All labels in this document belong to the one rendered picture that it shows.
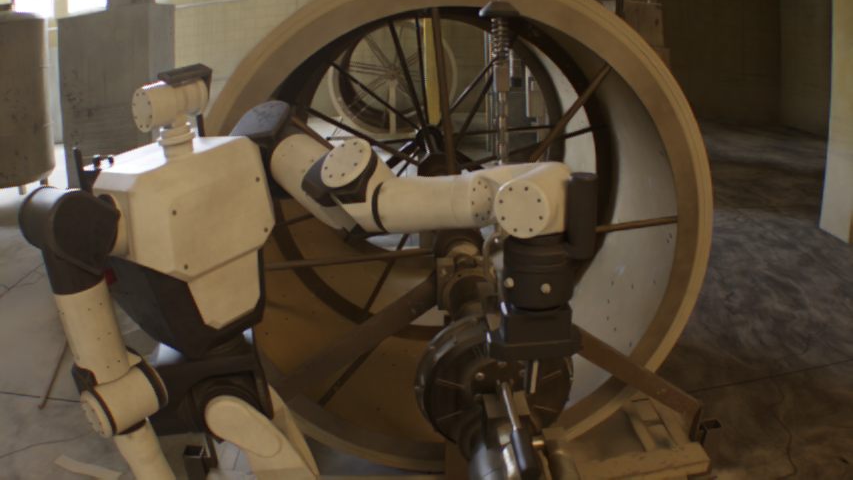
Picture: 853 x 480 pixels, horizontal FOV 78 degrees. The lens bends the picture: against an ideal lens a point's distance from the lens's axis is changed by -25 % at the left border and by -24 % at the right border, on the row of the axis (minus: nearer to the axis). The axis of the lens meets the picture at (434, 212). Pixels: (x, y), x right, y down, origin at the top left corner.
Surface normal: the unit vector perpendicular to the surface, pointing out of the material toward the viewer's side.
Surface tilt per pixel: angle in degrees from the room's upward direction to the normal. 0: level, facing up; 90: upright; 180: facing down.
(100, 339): 87
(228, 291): 87
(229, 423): 90
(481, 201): 80
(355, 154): 44
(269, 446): 90
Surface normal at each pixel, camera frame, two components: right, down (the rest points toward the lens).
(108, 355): 0.83, 0.08
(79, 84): 0.05, 0.26
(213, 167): 0.51, -0.61
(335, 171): -0.46, -0.54
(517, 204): -0.50, 0.24
